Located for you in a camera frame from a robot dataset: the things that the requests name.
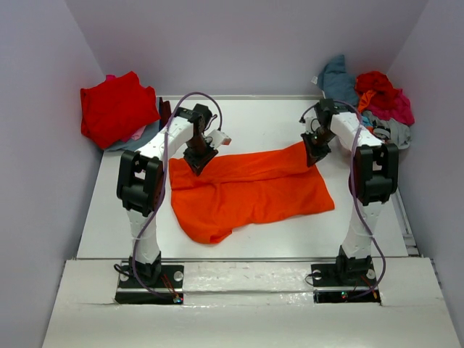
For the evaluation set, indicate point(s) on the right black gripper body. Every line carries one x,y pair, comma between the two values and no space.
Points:
317,143

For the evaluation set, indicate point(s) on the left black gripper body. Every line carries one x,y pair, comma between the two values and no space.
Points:
199,152

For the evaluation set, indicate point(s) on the orange t-shirt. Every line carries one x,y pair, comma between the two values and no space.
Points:
236,190
364,101

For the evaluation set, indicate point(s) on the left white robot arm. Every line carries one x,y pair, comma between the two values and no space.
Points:
142,178

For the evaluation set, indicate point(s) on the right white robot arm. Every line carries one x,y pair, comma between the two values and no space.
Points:
373,178

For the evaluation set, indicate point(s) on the folded maroon t-shirt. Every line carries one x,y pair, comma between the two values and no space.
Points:
164,110

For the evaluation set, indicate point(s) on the teal blue crumpled t-shirt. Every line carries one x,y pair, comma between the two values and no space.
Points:
336,82

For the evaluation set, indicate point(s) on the folded pink t-shirt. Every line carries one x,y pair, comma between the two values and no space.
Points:
137,134

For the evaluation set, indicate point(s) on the folded light blue t-shirt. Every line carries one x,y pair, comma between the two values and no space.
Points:
149,133

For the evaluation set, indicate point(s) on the grey crumpled t-shirt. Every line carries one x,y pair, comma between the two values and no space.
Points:
389,131

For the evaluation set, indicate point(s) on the red crumpled t-shirt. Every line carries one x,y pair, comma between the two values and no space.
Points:
377,86

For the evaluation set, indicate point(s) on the folded red t-shirt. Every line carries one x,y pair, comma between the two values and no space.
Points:
116,108

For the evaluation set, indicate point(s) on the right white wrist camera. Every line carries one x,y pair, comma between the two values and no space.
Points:
311,124

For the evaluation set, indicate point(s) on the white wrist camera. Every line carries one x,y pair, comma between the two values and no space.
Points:
311,124
217,138

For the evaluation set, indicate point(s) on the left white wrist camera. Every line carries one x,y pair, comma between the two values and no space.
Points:
217,138

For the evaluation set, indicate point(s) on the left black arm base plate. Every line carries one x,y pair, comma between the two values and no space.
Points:
167,289

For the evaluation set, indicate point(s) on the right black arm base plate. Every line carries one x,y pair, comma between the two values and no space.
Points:
331,287

